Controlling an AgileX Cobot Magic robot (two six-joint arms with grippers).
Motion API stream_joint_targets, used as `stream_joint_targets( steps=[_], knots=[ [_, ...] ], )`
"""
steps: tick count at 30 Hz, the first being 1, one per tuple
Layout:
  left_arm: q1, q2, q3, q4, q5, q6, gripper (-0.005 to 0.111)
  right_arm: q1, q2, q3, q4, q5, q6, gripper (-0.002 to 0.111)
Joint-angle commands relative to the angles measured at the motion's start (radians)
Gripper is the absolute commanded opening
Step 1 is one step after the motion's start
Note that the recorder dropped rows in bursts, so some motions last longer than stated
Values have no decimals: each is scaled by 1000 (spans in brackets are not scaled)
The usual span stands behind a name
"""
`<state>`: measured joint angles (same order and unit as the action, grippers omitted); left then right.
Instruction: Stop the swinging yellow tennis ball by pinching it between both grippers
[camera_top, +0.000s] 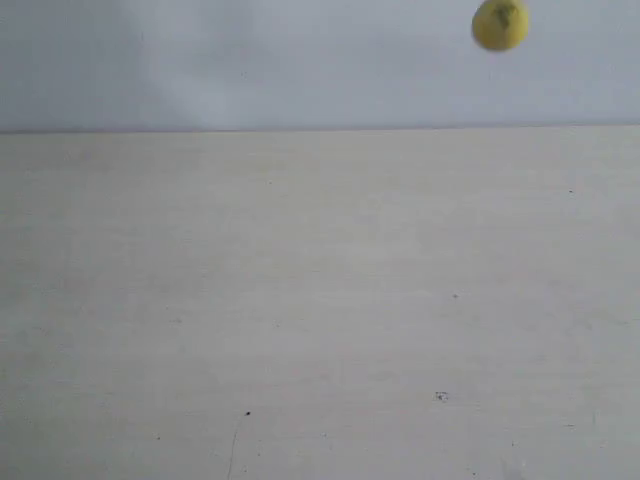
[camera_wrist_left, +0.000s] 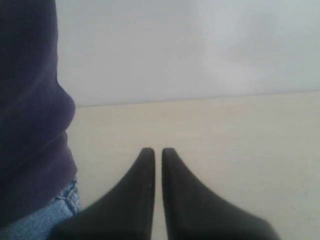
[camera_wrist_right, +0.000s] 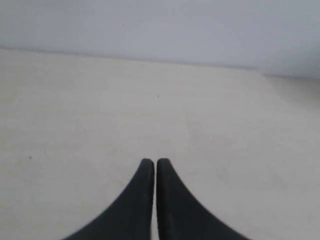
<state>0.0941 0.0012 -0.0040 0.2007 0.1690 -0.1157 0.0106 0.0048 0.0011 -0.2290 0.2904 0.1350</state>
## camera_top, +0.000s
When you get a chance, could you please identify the yellow tennis ball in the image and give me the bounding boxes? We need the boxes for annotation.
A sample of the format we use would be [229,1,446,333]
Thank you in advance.
[471,0,530,52]

